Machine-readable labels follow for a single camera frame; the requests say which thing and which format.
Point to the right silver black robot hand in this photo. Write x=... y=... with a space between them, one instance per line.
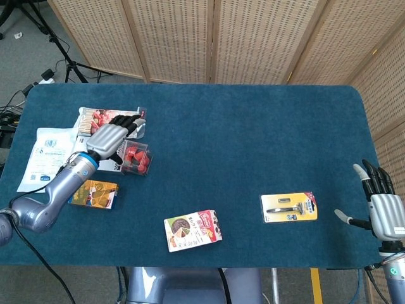
x=387 y=218

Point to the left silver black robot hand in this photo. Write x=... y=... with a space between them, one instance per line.
x=106 y=141

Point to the transparent box red black items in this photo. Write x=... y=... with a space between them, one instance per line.
x=137 y=158

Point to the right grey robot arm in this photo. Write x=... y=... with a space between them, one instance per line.
x=395 y=278

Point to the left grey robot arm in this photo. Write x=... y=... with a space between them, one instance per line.
x=57 y=190

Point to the white earbuds box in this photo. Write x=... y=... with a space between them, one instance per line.
x=80 y=145

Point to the yellow blue card box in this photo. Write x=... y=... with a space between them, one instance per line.
x=95 y=194

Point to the white red biscuit box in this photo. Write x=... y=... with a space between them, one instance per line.
x=193 y=230

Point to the bamboo skewer packet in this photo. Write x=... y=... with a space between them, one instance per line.
x=91 y=118

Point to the white plastic pouch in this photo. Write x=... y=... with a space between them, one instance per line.
x=44 y=155

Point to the black tripod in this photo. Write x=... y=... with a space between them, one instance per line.
x=71 y=65
x=19 y=12

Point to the white power adapter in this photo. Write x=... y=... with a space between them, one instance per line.
x=47 y=76

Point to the yellow razor blister pack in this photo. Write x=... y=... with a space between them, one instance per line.
x=288 y=207

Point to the blue felt table cloth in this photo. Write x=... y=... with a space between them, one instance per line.
x=221 y=142

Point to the wicker folding screen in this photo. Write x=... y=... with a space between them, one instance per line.
x=177 y=38

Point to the metal table leg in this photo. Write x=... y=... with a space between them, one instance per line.
x=275 y=286

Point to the white paper scrap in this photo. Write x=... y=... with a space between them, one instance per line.
x=18 y=35

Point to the grey robot torso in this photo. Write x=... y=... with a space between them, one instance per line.
x=190 y=286

